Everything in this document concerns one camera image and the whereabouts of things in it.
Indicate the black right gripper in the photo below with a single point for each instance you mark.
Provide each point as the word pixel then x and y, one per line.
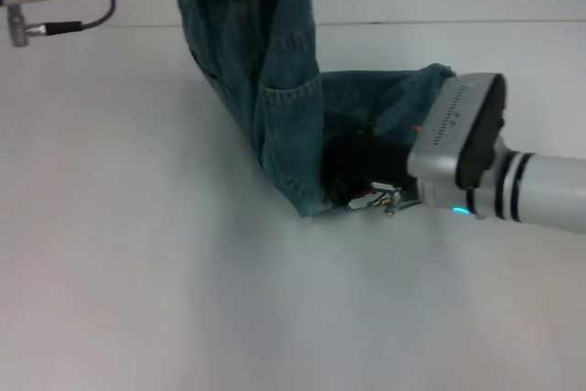
pixel 366 162

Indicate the blue denim shorts with print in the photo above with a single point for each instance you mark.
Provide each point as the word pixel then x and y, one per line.
pixel 247 66

